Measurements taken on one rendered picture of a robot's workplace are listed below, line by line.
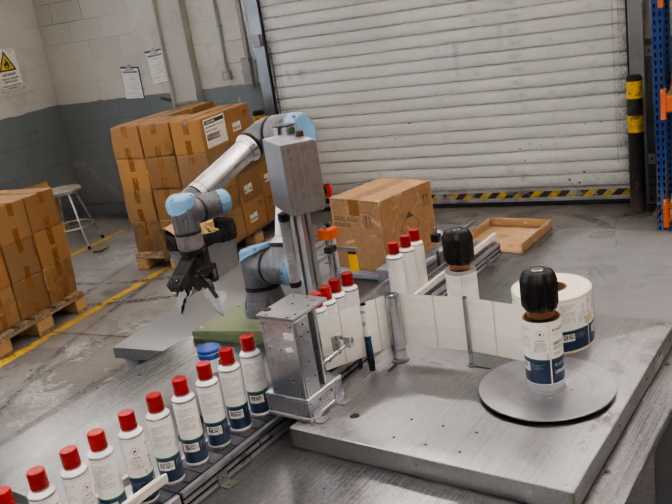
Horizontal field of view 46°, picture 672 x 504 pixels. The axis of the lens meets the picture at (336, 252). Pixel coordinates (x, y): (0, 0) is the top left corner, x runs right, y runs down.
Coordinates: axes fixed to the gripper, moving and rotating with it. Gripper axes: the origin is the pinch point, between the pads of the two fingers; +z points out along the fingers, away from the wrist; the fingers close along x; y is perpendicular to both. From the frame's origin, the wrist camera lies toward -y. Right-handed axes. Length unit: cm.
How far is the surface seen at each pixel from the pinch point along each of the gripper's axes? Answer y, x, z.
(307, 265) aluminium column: 15.5, -28.7, -10.0
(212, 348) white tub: -0.6, -2.0, 9.9
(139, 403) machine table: -22.4, 9.5, 16.9
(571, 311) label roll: 14, -102, 1
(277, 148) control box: 3, -33, -47
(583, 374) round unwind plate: 0, -106, 11
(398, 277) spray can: 38, -46, 2
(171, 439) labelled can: -58, -33, 1
